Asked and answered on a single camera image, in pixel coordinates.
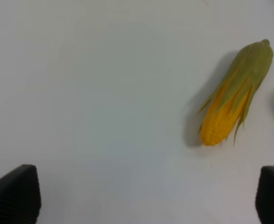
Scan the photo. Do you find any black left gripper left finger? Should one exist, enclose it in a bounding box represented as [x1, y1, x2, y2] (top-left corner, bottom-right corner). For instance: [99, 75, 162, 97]
[0, 164, 42, 224]

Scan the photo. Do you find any corn cob with green husk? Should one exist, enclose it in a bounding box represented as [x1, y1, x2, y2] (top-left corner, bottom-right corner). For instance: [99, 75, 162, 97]
[199, 39, 274, 146]

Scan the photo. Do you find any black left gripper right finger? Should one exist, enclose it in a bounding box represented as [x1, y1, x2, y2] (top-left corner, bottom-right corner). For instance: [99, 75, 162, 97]
[255, 166, 274, 224]

